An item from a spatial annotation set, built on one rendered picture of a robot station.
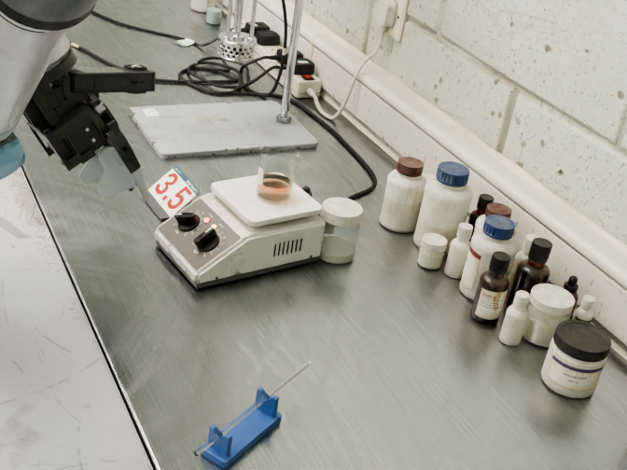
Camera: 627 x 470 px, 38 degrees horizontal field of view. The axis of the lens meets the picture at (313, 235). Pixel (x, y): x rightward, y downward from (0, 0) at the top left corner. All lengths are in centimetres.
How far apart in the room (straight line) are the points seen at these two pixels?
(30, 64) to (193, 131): 81
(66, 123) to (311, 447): 47
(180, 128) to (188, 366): 66
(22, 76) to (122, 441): 38
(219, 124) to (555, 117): 61
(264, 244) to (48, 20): 56
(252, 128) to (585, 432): 85
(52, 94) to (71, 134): 5
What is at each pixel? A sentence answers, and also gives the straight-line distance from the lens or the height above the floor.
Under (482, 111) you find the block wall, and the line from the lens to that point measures 150.
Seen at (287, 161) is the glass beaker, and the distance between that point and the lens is 120.
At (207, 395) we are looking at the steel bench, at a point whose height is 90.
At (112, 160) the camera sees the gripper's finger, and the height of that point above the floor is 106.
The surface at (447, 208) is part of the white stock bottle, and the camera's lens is 132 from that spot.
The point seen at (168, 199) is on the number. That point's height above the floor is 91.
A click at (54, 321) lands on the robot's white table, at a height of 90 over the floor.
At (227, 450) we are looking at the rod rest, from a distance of 94.
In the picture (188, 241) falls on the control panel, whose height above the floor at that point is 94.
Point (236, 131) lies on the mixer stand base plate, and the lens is 163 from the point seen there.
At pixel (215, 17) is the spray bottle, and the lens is 223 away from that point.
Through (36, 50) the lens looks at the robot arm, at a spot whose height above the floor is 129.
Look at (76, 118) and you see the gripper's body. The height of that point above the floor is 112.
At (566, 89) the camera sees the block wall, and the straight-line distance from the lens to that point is 135.
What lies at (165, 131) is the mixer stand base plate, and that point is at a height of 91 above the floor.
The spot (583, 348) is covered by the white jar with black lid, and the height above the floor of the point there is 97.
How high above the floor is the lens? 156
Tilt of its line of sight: 29 degrees down
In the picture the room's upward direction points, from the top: 9 degrees clockwise
